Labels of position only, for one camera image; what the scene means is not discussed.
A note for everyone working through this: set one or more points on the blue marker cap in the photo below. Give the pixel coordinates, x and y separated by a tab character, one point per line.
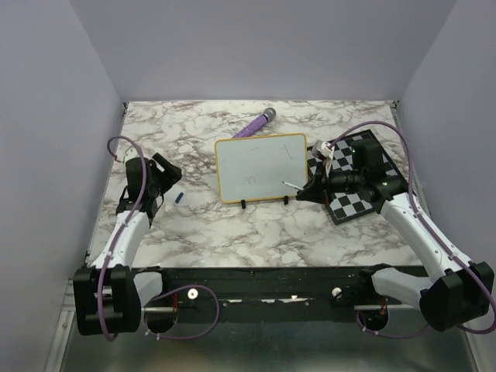
179	197

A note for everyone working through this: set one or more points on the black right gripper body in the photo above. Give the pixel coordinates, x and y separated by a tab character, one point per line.
328	185

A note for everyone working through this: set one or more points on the yellow framed whiteboard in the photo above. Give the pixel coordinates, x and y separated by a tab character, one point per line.
253	168

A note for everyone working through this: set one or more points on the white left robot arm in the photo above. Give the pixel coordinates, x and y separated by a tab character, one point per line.
109	288

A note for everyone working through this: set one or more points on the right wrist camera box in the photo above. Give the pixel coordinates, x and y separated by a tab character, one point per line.
323	151

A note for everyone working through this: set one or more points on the black white chessboard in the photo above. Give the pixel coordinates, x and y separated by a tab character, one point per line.
361	177

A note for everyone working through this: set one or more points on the wire whiteboard stand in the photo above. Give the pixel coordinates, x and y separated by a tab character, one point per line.
245	203

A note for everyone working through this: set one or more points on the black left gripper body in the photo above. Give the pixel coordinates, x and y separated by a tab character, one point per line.
154	189

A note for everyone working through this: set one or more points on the white marker pen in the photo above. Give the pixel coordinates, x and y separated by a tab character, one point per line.
294	186

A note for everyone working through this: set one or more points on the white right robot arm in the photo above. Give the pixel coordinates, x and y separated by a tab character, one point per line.
455	290

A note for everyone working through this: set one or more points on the purple glitter microphone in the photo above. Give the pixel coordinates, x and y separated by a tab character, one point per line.
257	124

